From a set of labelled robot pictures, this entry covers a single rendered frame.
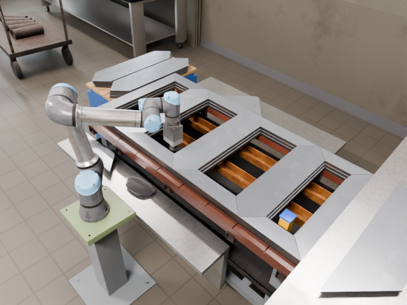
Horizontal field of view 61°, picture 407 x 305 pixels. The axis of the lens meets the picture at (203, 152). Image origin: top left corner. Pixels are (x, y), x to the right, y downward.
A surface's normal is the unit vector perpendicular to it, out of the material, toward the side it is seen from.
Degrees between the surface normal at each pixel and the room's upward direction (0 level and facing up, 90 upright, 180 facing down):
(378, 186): 0
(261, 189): 0
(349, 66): 90
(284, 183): 0
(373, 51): 90
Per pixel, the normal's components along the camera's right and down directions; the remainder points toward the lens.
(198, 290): 0.04, -0.76
